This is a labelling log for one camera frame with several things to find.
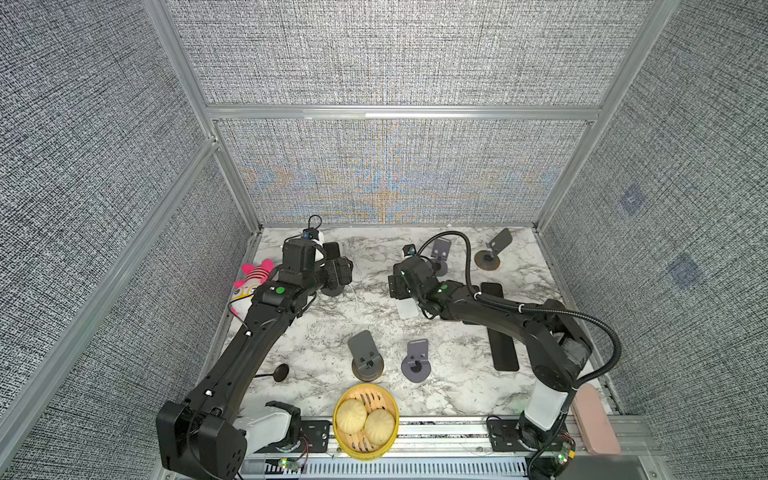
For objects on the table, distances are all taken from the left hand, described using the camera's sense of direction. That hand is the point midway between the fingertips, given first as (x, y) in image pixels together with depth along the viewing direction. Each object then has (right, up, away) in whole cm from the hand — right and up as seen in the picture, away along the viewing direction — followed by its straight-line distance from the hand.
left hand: (338, 265), depth 79 cm
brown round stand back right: (+50, +1, +29) cm, 58 cm away
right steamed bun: (+11, -37, -10) cm, 40 cm away
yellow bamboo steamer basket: (+6, -42, -9) cm, 44 cm away
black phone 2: (+49, -9, +22) cm, 54 cm away
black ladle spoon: (-17, -30, +4) cm, 35 cm away
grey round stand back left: (-5, -10, +23) cm, 25 cm away
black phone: (-5, +4, +18) cm, 19 cm away
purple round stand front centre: (+21, -28, +3) cm, 35 cm away
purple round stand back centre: (+31, +3, +25) cm, 40 cm away
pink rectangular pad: (+64, -41, -6) cm, 76 cm away
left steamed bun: (+4, -35, -8) cm, 37 cm away
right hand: (+18, -4, +12) cm, 22 cm away
